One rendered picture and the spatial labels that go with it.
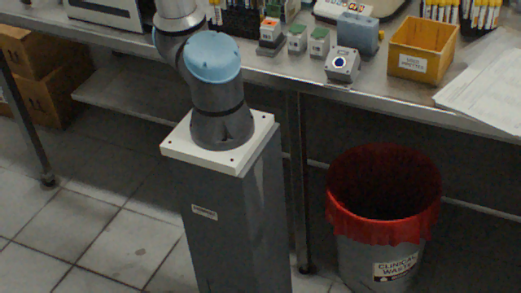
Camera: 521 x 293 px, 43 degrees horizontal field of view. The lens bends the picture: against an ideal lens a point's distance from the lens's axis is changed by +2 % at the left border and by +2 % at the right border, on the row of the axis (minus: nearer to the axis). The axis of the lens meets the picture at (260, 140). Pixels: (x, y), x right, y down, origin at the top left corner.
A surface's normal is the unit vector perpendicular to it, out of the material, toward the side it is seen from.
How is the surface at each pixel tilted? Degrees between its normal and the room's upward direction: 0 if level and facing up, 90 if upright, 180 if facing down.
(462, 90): 1
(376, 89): 0
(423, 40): 90
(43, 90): 90
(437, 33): 90
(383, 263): 94
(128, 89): 0
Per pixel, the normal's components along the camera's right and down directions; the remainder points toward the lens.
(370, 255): -0.32, 0.70
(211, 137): -0.23, 0.40
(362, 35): -0.52, 0.60
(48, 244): -0.07, -0.74
